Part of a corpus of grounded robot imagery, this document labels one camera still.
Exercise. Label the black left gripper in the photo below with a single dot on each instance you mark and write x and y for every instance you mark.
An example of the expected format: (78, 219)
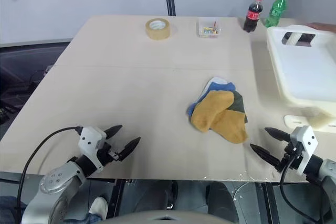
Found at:
(106, 154)

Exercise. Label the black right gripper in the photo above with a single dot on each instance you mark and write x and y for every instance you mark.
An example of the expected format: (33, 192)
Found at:
(290, 157)

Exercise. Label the mustard yellow sock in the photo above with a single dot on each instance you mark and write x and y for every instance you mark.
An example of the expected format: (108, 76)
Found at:
(211, 108)
(232, 127)

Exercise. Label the white plastic bin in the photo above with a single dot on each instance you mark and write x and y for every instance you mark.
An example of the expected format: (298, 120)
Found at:
(304, 69)

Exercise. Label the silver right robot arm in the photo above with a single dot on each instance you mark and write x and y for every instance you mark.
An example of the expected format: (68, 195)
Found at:
(326, 179)

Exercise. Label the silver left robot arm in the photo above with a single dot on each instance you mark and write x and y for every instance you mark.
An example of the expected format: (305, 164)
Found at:
(56, 182)

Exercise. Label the clear box of coloured clips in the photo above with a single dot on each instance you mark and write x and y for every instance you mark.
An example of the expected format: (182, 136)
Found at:
(209, 28)

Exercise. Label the person's hand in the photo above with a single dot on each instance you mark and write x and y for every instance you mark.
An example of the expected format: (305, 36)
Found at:
(325, 26)

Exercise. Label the dark grey cloth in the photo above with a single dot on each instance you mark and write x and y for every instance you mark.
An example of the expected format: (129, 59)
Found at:
(238, 103)

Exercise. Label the white shoe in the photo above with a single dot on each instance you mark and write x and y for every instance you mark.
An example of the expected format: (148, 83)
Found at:
(99, 207)

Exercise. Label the dark rounded shape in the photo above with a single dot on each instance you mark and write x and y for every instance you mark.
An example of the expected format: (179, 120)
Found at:
(223, 203)

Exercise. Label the blue cloth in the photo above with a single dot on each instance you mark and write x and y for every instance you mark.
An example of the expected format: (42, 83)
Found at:
(219, 86)

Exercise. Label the blue and white object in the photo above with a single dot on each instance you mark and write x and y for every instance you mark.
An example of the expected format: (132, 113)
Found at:
(214, 80)

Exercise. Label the blue jeans leg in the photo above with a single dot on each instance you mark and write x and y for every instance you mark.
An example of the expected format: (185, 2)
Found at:
(84, 218)
(10, 208)

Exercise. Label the beige packing tape roll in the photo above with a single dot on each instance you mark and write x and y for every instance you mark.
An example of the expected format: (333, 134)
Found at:
(157, 30)

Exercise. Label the cola bottle with red cap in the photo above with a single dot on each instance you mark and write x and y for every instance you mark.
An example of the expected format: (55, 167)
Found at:
(252, 14)

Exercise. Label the green bottle with yellow cap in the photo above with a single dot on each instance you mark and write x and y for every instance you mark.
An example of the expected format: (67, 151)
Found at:
(275, 10)

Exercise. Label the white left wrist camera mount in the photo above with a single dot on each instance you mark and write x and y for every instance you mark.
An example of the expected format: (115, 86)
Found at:
(90, 140)

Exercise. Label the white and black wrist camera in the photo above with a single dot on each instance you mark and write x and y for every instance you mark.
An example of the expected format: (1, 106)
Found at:
(305, 142)

